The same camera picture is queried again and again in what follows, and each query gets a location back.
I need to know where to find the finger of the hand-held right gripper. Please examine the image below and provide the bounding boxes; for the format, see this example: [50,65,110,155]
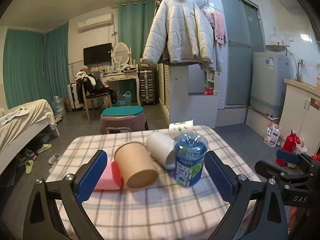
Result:
[276,149,320,172]
[254,160,292,182]

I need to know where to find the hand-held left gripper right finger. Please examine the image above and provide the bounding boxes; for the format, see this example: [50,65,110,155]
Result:
[204,151,289,240]

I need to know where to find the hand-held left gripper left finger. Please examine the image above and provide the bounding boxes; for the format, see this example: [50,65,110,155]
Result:
[22,150,108,240]

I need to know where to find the brown paper cup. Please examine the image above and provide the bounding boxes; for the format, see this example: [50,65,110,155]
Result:
[114,141,159,189]

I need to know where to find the green print white cup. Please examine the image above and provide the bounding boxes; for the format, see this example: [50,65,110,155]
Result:
[169,119,195,140]

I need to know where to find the plain white paper cup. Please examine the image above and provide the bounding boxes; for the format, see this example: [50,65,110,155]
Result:
[145,132,177,170]

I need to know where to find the red bottle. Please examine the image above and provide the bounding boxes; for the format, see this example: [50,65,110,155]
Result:
[281,130,301,167]

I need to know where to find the pink and red box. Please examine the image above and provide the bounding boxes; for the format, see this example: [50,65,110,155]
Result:
[94,160,123,191]

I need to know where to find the white detergent bag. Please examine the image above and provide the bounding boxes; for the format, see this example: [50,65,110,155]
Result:
[264,121,281,147]

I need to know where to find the blue gum bottle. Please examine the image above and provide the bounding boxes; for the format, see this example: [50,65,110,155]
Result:
[173,133,209,187]

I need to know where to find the white cabinet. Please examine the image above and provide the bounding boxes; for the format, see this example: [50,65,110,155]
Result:
[277,78,320,156]

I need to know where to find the white slipper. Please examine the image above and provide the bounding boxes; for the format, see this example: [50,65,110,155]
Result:
[48,153,63,165]

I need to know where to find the pale yellow slipper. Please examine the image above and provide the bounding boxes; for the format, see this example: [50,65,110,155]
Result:
[36,143,53,154]

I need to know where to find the green slipper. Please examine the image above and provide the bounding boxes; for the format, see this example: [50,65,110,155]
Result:
[25,159,35,175]

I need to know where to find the plaid tablecloth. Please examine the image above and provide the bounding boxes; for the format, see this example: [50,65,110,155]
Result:
[46,125,241,240]

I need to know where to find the teal seat cushion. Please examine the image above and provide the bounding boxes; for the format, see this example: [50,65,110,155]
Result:
[102,106,145,117]

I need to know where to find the white washing machine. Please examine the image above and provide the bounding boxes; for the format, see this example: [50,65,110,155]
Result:
[249,52,298,118]

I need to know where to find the clear water jug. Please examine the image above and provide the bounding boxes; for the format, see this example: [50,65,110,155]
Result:
[52,95,66,116]

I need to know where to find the wooden chair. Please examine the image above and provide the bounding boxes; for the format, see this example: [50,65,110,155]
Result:
[81,76,113,124]

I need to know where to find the teal basket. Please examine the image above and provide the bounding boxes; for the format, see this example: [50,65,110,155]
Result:
[116,91,132,107]

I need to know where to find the white suitcase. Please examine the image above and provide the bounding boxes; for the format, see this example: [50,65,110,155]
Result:
[67,82,81,111]

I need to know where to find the metal faucet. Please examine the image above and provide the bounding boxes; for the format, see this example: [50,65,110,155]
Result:
[294,58,306,82]

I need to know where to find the bed with beige cover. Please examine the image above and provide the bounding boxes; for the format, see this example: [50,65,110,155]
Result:
[0,99,60,168]

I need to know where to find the pile of dark clothes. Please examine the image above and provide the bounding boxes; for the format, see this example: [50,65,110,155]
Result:
[76,71,117,105]

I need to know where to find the white wardrobe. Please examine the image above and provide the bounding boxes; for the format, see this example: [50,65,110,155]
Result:
[155,0,225,128]

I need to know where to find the frosted glass door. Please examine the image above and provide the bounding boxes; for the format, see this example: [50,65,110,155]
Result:
[215,0,266,110]

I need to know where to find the white dressing table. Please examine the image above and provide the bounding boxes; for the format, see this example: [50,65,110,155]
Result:
[101,67,142,106]

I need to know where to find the silver suitcase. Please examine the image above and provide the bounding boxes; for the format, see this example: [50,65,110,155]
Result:
[138,70,158,106]

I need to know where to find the hanging mesh basket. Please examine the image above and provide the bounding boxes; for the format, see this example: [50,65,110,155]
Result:
[265,28,288,52]

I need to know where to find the grey hanging garment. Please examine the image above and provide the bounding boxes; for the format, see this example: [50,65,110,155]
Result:
[200,36,225,72]

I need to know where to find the black television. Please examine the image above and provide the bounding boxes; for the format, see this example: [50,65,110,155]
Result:
[83,43,113,66]

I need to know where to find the wide teal curtain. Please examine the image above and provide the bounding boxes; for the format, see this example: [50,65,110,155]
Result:
[3,21,69,110]

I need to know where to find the oval white mirror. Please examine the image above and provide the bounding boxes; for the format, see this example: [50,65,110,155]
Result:
[113,42,132,66]

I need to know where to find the pink hanging clothes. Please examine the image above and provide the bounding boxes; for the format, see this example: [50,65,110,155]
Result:
[202,8,226,46]

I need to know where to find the white puffer jacket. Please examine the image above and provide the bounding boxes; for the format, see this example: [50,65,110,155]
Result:
[142,0,216,66]

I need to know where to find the white air conditioner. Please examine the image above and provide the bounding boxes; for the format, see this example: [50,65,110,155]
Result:
[78,13,114,33]

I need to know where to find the narrow teal curtain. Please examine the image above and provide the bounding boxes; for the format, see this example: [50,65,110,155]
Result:
[118,0,156,57]

